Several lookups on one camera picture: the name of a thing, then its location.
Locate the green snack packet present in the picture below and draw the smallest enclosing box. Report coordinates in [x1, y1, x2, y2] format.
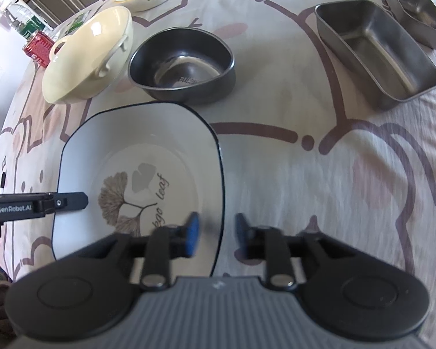
[60, 12, 90, 37]

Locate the bear-print tablecloth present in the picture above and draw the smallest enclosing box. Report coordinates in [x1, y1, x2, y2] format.
[0, 0, 436, 349]

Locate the white square leaf-print plate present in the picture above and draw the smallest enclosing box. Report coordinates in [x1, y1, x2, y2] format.
[52, 101, 226, 277]

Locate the dark round metal bowl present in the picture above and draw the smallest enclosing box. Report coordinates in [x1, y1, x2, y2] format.
[127, 26, 237, 106]

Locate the red drink can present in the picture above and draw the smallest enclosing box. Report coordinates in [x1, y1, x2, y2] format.
[22, 31, 57, 69]

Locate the cream ceramic bowl with handles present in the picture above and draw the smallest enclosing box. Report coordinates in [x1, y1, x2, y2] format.
[42, 6, 134, 104]

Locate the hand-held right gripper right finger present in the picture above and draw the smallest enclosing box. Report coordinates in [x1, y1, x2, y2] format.
[234, 214, 353, 291]

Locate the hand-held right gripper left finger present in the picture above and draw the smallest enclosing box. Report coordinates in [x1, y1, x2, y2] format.
[76, 213, 200, 291]

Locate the stainless steel rectangular tray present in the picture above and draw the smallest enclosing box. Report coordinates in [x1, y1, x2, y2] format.
[314, 0, 436, 111]
[381, 0, 436, 49]

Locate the clear plastic water bottle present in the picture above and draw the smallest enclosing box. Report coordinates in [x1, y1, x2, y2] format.
[2, 2, 46, 40]

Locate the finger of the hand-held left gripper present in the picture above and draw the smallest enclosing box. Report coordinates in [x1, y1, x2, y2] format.
[53, 192, 88, 212]

